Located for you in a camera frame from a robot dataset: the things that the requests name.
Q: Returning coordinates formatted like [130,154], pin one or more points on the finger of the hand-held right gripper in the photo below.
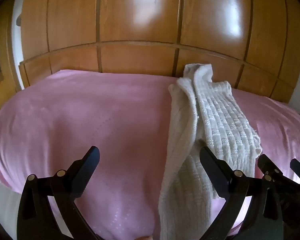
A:
[268,163]
[299,168]

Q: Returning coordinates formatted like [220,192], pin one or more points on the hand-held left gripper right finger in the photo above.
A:
[210,162]

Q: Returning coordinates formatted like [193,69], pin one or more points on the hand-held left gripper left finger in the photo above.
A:
[91,161]

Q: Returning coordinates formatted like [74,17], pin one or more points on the white knitted sweater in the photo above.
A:
[215,120]

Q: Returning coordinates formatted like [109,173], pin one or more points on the pink blanket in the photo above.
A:
[90,115]

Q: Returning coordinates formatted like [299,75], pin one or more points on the white bed sheet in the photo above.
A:
[6,192]

